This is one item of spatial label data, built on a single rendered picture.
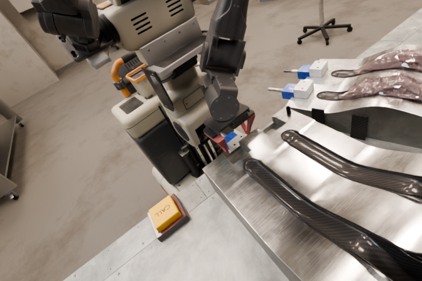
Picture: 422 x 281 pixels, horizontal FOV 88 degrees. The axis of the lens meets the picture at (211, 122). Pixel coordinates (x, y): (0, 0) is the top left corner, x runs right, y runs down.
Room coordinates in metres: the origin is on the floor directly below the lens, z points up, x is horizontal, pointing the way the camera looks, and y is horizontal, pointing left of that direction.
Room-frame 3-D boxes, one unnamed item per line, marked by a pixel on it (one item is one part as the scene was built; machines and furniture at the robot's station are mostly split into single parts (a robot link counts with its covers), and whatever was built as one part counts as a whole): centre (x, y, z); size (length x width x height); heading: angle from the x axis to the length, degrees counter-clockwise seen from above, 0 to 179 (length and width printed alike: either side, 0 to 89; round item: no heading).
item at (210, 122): (0.43, -0.04, 0.96); 0.10 x 0.07 x 0.07; 110
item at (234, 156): (0.35, -0.02, 0.87); 0.05 x 0.05 x 0.04; 17
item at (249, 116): (0.44, -0.07, 0.89); 0.07 x 0.07 x 0.09; 20
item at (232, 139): (0.47, -0.03, 0.83); 0.13 x 0.05 x 0.05; 19
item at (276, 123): (0.38, -0.13, 0.87); 0.05 x 0.05 x 0.04; 17
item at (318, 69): (0.59, -0.34, 0.85); 0.13 x 0.05 x 0.05; 34
